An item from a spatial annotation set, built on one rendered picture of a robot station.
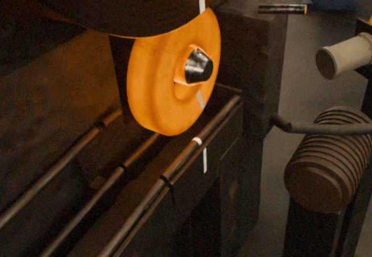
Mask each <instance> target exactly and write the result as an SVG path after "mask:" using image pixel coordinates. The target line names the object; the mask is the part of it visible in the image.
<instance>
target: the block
mask: <svg viewBox="0 0 372 257"><path fill-rule="evenodd" d="M259 5H288V4H286V3H285V2H282V1H280V2H279V1H275V0H227V1H226V2H224V4H222V5H221V6H220V7H218V8H217V9H216V12H215V17H216V19H217V22H218V27H219V31H220V61H219V65H218V72H217V77H216V81H215V83H218V84H223V85H227V86H230V87H233V88H236V89H240V90H242V97H243V116H242V137H243V138H246V139H250V140H252V141H255V142H261V141H263V140H264V138H265V137H267V135H268V133H269V132H270V130H271V129H272V127H273V126H274V125H273V124H272V123H271V122H270V119H271V115H272V113H274V112H275V113H277V114H278V112H279V100H280V87H281V76H282V71H283V63H284V50H285V38H286V32H287V25H288V14H258V6H259Z"/></svg>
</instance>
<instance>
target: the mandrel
mask: <svg viewBox="0 0 372 257"><path fill-rule="evenodd" d="M108 37H109V41H110V45H111V52H112V58H113V63H114V64H118V65H122V66H124V67H128V64H129V60H130V55H131V51H132V47H133V45H134V42H135V39H136V38H125V37H117V36H112V35H108ZM213 69H214V64H213V60H212V59H210V58H209V57H208V55H207V54H206V53H205V52H204V51H203V50H202V49H201V48H198V47H195V46H191V45H190V46H188V47H187V48H186V49H185V50H184V51H183V53H182V54H181V57H180V59H179V61H178V64H177V66H176V69H175V73H174V81H175V82H179V83H182V84H186V85H195V84H199V83H203V82H206V81H208V80H209V79H210V77H211V75H212V73H213Z"/></svg>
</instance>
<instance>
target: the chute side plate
mask: <svg viewBox="0 0 372 257"><path fill-rule="evenodd" d="M242 116H243V103H241V102H240V103H239V104H238V105H237V106H236V107H235V108H234V110H233V111H232V112H231V113H230V114H229V116H227V117H226V119H225V120H223V121H222V123H221V124H220V125H219V126H218V127H217V129H216V130H215V131H214V132H213V133H212V134H211V136H210V137H209V138H208V139H207V140H206V141H205V142H204V144H203V145H202V146H201V147H200V148H199V149H198V150H197V151H196V152H195V154H194V155H193V156H192V157H191V159H190V160H189V161H187V163H186V165H185V166H184V167H183V168H182V170H181V171H180V172H179V173H178V174H176V175H175V176H174V177H173V179H172V180H171V181H170V182H169V188H168V187H165V188H164V190H163V191H162V192H161V194H160V195H159V196H158V198H157V200H155V202H154V203H153V204H152V206H151V207H150V209H149V210H148V212H146V213H145V214H144V215H143V217H142V219H141V220H140V222H138V224H137V225H136V226H135V228H134V229H133V230H132V232H131V233H130V234H129V235H128V236H127V238H126V240H125V241H124V242H123V243H122V244H121V246H120V247H119V249H118V250H117V251H116V252H115V254H114V255H113V257H160V255H161V254H162V253H163V251H164V250H165V248H166V247H167V245H168V244H169V243H170V241H171V240H172V238H173V237H174V235H175V233H176V232H177V230H178V229H180V227H181V225H182V224H183V223H184V221H185V220H186V218H187V217H188V216H189V215H190V214H191V213H192V211H193V209H194V208H195V207H196V205H197V204H198V203H199V202H200V201H201V199H202V198H203V196H204V195H205V194H206V192H207V191H208V189H209V188H210V187H211V186H212V185H213V184H214V182H215V181H216V179H217V178H218V176H219V175H220V159H221V157H222V156H223V155H224V154H225V153H226V151H227V150H228V149H229V148H230V146H231V144H232V143H233V142H234V141H235V140H236V139H237V138H238V150H239V149H240V148H241V147H242ZM205 148H206V172H205V173H204V160H203V151H204V149H205Z"/></svg>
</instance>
